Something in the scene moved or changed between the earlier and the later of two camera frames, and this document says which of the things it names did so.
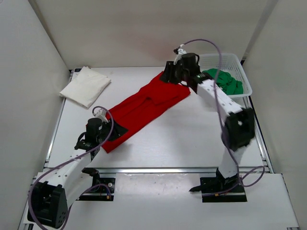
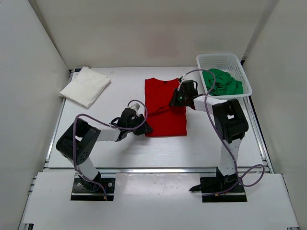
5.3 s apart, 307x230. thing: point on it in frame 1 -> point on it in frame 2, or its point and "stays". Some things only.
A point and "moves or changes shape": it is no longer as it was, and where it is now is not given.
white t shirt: [85, 87] stays
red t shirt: [136, 112] moves or changes shape
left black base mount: [102, 189] stays
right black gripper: [168, 75] -> [175, 102]
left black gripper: [117, 132] -> [145, 129]
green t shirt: [225, 81] stays
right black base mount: [211, 185] stays
